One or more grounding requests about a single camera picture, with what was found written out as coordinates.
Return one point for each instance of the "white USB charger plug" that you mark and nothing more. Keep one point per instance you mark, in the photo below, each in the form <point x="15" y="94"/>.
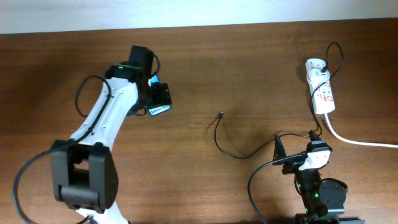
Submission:
<point x="315" y="76"/>

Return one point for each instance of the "blue smartphone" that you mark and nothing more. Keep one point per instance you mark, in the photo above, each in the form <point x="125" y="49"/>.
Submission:
<point x="160" y="109"/>

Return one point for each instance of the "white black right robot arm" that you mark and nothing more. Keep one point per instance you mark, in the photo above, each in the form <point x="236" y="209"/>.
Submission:
<point x="323" y="199"/>

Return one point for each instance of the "white power strip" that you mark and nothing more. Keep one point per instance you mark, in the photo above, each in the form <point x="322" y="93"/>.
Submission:
<point x="322" y="99"/>

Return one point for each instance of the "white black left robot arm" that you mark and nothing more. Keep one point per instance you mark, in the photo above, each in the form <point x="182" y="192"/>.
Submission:
<point x="84" y="176"/>

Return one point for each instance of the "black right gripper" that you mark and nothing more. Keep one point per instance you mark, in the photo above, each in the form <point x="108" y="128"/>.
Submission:
<point x="280" y="152"/>

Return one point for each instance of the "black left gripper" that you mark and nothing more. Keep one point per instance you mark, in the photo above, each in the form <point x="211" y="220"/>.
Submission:
<point x="160" y="94"/>

